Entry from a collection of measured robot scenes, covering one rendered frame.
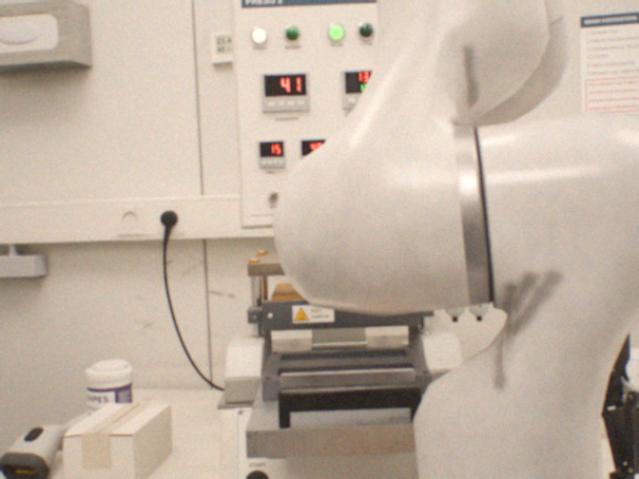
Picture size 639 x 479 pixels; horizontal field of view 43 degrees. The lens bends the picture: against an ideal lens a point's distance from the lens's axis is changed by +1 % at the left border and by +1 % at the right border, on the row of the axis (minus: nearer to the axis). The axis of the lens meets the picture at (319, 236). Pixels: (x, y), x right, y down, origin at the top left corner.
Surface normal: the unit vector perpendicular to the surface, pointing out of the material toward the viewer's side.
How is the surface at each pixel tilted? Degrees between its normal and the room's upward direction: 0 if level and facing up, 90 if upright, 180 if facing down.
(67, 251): 90
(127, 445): 90
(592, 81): 90
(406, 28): 62
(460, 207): 70
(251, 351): 41
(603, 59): 90
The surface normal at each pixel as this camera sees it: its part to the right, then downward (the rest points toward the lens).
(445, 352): -0.04, -0.72
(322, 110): 0.00, 0.06
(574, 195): -0.18, -0.11
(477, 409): -0.63, -0.47
